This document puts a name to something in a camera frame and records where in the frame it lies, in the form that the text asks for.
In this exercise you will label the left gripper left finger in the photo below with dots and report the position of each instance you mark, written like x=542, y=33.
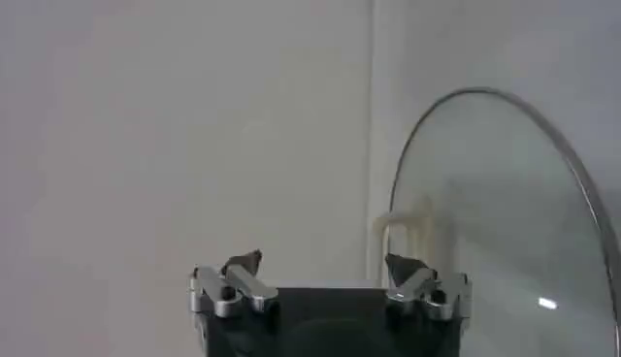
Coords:
x=238, y=286

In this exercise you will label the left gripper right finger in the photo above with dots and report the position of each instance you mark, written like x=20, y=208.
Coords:
x=422, y=288

